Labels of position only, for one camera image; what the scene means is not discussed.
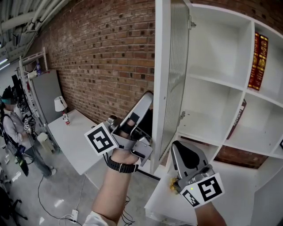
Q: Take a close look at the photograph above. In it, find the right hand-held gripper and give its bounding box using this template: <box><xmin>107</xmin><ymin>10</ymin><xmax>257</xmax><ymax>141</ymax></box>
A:
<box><xmin>171</xmin><ymin>140</ymin><xmax>226</xmax><ymax>208</ymax></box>

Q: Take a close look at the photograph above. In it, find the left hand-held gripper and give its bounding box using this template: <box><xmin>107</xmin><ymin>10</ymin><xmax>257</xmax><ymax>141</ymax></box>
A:
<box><xmin>84</xmin><ymin>91</ymin><xmax>155</xmax><ymax>168</ymax></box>

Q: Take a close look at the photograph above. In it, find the white glass cabinet door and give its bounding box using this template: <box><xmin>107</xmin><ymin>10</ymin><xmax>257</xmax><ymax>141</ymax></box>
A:
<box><xmin>152</xmin><ymin>0</ymin><xmax>191</xmax><ymax>162</ymax></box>

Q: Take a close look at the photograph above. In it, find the white cabinet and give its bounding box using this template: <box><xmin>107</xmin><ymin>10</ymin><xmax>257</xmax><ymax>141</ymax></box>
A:
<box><xmin>150</xmin><ymin>0</ymin><xmax>283</xmax><ymax>175</ymax></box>

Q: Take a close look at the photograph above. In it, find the person's right forearm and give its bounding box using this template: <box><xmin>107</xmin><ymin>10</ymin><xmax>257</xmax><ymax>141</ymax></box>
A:
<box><xmin>194</xmin><ymin>201</ymin><xmax>228</xmax><ymax>226</ymax></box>

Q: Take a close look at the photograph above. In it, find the person's left forearm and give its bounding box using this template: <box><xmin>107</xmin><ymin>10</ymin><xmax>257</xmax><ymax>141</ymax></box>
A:
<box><xmin>91</xmin><ymin>164</ymin><xmax>136</xmax><ymax>226</ymax></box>

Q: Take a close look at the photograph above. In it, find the person's left hand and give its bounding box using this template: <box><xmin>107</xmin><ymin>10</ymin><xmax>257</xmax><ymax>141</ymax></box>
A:
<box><xmin>110</xmin><ymin>148</ymin><xmax>141</xmax><ymax>166</ymax></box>

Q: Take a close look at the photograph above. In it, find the dark red book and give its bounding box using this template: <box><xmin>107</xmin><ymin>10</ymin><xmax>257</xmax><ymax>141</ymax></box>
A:
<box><xmin>226</xmin><ymin>98</ymin><xmax>247</xmax><ymax>140</ymax></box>

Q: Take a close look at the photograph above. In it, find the black wrist watch band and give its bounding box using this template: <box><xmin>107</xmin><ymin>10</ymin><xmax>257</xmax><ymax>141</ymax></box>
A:
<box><xmin>107</xmin><ymin>156</ymin><xmax>139</xmax><ymax>175</ymax></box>

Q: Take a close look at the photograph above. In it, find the white long table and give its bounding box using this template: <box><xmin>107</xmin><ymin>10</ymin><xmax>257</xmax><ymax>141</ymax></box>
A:
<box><xmin>47</xmin><ymin>109</ymin><xmax>115</xmax><ymax>191</ymax></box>

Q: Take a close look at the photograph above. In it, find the white shade table lamp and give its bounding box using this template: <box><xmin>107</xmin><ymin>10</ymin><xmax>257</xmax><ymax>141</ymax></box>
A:
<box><xmin>54</xmin><ymin>96</ymin><xmax>68</xmax><ymax>118</ymax></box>

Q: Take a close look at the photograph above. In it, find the grey standing panel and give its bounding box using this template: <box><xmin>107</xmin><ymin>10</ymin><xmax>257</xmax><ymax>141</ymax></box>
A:
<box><xmin>32</xmin><ymin>70</ymin><xmax>65</xmax><ymax>124</ymax></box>

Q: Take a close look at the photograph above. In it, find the white cylindrical bin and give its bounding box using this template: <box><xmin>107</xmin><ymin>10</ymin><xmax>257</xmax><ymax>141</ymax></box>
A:
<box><xmin>37</xmin><ymin>133</ymin><xmax>56</xmax><ymax>155</ymax></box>

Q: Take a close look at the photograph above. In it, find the person's white shirt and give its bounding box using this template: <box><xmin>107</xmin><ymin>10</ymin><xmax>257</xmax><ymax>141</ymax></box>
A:
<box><xmin>83</xmin><ymin>211</ymin><xmax>109</xmax><ymax>226</ymax></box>

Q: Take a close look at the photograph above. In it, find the red gold-print book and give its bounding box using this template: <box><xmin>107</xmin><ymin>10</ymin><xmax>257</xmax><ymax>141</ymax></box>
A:
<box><xmin>247</xmin><ymin>32</ymin><xmax>260</xmax><ymax>89</ymax></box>
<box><xmin>252</xmin><ymin>34</ymin><xmax>269</xmax><ymax>91</ymax></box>

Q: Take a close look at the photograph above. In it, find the white metal rack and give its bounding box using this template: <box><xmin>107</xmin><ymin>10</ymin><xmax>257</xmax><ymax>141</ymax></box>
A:
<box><xmin>18</xmin><ymin>47</ymin><xmax>49</xmax><ymax>133</ymax></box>

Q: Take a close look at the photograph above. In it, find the bundle of white ceiling pipes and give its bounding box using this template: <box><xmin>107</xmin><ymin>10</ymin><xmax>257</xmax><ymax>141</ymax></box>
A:
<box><xmin>0</xmin><ymin>0</ymin><xmax>69</xmax><ymax>34</ymax></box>

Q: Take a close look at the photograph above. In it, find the long ceiling light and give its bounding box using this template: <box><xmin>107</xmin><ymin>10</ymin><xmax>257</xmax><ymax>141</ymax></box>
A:
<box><xmin>0</xmin><ymin>58</ymin><xmax>11</xmax><ymax>72</ymax></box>

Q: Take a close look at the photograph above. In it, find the black office chair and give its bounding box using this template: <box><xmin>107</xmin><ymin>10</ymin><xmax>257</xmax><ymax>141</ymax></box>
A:
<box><xmin>0</xmin><ymin>187</ymin><xmax>29</xmax><ymax>222</ymax></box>

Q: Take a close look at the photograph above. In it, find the white floor cable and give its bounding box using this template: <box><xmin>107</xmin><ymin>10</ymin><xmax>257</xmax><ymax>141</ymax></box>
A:
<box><xmin>74</xmin><ymin>176</ymin><xmax>86</xmax><ymax>213</ymax></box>

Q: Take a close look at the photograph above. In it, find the black floor cable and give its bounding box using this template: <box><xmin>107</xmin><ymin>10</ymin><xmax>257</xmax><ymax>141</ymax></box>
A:
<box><xmin>37</xmin><ymin>173</ymin><xmax>78</xmax><ymax>222</ymax></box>

